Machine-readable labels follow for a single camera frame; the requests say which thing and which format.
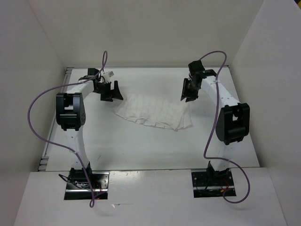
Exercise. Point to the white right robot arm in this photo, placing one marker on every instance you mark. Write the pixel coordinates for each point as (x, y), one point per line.
(231, 119)

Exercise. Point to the white pleated skirt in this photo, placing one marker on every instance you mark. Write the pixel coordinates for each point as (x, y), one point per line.
(155, 112)

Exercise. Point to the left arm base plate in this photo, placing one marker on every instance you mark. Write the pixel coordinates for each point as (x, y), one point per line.
(79, 189)

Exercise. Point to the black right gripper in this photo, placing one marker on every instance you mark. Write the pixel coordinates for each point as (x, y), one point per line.
(186, 93)

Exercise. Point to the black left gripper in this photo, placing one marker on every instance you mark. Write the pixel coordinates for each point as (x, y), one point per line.
(114, 93)

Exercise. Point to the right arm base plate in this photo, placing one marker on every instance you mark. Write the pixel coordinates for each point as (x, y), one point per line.
(203, 187)

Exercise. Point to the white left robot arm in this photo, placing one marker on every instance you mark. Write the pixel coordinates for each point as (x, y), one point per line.
(71, 116)

